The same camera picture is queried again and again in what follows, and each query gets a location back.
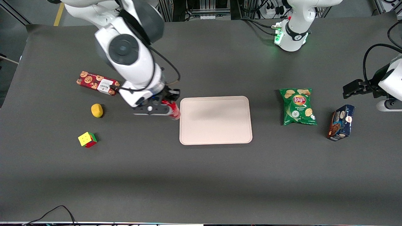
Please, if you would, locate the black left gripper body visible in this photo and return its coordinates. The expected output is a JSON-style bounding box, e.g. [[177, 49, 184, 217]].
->
[[364, 67, 390, 98]]

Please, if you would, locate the red coke bottle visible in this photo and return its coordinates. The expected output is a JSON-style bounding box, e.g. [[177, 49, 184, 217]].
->
[[161, 99, 181, 121]]

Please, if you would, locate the beige plastic tray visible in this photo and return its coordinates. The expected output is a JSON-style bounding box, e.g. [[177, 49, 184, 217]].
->
[[179, 96, 253, 145]]

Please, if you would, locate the dark blue cookie box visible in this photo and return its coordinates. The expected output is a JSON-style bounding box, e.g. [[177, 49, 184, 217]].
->
[[327, 105, 356, 142]]

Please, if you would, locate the yellow lemon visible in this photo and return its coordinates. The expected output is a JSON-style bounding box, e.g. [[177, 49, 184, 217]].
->
[[91, 103, 104, 118]]

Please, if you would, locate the green Lay's chips bag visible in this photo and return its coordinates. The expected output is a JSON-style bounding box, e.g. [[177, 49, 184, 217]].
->
[[279, 88, 318, 126]]

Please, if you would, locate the red cookie box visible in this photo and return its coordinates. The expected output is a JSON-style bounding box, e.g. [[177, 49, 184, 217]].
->
[[76, 71, 121, 96]]

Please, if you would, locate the colourful puzzle cube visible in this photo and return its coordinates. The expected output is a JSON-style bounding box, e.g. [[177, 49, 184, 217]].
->
[[78, 132, 98, 148]]

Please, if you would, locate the dark grey table mat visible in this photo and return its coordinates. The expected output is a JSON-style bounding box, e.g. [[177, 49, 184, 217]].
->
[[0, 12, 402, 225]]

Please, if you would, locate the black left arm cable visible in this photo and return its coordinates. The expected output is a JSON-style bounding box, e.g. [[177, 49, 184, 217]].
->
[[363, 44, 402, 92]]

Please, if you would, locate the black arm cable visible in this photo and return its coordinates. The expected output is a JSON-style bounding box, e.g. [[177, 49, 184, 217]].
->
[[363, 44, 402, 92], [109, 46, 181, 93]]

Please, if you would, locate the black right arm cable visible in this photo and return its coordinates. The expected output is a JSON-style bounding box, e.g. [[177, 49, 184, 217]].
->
[[109, 46, 181, 93]]

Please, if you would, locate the black looped cable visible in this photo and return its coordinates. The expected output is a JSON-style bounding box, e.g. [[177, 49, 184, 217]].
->
[[387, 20, 402, 49]]

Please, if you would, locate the black base cable bundle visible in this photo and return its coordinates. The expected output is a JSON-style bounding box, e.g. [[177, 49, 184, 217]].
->
[[239, 17, 283, 35]]

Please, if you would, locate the aluminium equipment frame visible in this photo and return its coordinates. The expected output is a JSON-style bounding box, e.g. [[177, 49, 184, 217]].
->
[[158, 0, 232, 22]]

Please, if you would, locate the thin black cable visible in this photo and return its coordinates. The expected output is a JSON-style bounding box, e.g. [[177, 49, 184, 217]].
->
[[21, 205, 78, 226]]

